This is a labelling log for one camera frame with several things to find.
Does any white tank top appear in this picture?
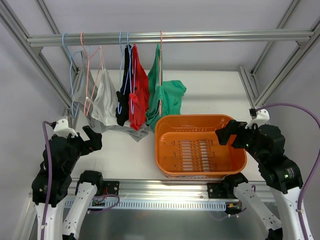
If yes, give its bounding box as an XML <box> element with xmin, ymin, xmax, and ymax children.
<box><xmin>91</xmin><ymin>49</ymin><xmax>118</xmax><ymax>127</ymax></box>

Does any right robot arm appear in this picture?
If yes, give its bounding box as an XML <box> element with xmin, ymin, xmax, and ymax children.
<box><xmin>215</xmin><ymin>120</ymin><xmax>313</xmax><ymax>240</ymax></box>

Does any orange plastic basket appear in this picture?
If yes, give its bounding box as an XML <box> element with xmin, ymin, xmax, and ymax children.
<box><xmin>155</xmin><ymin>114</ymin><xmax>247</xmax><ymax>179</ymax></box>

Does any green tank top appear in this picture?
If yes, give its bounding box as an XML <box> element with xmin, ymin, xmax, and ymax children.
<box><xmin>146</xmin><ymin>44</ymin><xmax>187</xmax><ymax>132</ymax></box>

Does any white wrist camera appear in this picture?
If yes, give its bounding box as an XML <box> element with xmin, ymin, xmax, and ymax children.
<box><xmin>245</xmin><ymin>108</ymin><xmax>270</xmax><ymax>129</ymax></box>
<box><xmin>53</xmin><ymin>116</ymin><xmax>78</xmax><ymax>138</ymax></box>

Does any aluminium front rail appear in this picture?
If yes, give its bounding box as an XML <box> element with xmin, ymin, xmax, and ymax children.
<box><xmin>28</xmin><ymin>178</ymin><xmax>276</xmax><ymax>201</ymax></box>

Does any pink wire hanger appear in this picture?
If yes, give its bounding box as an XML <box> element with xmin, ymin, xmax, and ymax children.
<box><xmin>158</xmin><ymin>30</ymin><xmax>163</xmax><ymax>117</ymax></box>

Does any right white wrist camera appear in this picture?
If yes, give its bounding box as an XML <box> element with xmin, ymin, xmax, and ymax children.
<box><xmin>245</xmin><ymin>108</ymin><xmax>270</xmax><ymax>129</ymax></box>

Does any left aluminium frame post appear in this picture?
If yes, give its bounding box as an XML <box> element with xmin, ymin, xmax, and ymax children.
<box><xmin>0</xmin><ymin>0</ymin><xmax>79</xmax><ymax>127</ymax></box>

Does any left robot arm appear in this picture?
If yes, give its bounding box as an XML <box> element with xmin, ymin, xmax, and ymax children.
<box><xmin>31</xmin><ymin>125</ymin><xmax>104</xmax><ymax>240</ymax></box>

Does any aluminium frame post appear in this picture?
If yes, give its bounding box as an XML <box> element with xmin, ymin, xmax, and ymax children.
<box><xmin>0</xmin><ymin>0</ymin><xmax>79</xmax><ymax>127</ymax></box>
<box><xmin>238</xmin><ymin>0</ymin><xmax>320</xmax><ymax>108</ymax></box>

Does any light blue hanger far left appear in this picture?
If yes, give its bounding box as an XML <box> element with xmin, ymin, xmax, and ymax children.
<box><xmin>61</xmin><ymin>33</ymin><xmax>82</xmax><ymax>118</ymax></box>

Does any slotted cable duct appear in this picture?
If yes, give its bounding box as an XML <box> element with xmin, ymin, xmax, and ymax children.
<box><xmin>64</xmin><ymin>199</ymin><xmax>227</xmax><ymax>211</ymax></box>

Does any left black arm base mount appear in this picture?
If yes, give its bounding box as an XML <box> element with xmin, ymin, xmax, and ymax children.
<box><xmin>95</xmin><ymin>180</ymin><xmax>120</xmax><ymax>197</ymax></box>

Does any aluminium hanging rail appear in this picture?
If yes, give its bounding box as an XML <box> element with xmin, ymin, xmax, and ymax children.
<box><xmin>27</xmin><ymin>29</ymin><xmax>315</xmax><ymax>47</ymax></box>

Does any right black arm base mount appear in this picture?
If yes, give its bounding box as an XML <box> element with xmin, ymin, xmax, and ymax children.
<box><xmin>206</xmin><ymin>182</ymin><xmax>228</xmax><ymax>199</ymax></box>

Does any red tank top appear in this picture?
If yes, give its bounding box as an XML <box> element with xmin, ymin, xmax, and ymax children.
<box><xmin>128</xmin><ymin>44</ymin><xmax>150</xmax><ymax>131</ymax></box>

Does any grey tank top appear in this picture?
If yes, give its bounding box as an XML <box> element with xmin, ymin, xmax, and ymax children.
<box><xmin>73</xmin><ymin>66</ymin><xmax>149</xmax><ymax>142</ymax></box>

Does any black tank top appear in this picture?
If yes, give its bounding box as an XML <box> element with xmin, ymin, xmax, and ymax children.
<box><xmin>115</xmin><ymin>45</ymin><xmax>130</xmax><ymax>126</ymax></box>

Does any right aluminium frame post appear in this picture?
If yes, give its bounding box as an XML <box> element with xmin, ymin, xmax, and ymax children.
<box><xmin>238</xmin><ymin>0</ymin><xmax>320</xmax><ymax>108</ymax></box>

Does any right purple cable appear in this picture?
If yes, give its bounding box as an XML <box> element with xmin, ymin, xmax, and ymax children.
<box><xmin>254</xmin><ymin>102</ymin><xmax>320</xmax><ymax>240</ymax></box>

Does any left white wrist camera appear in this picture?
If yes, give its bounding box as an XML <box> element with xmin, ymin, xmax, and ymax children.
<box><xmin>53</xmin><ymin>116</ymin><xmax>78</xmax><ymax>138</ymax></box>

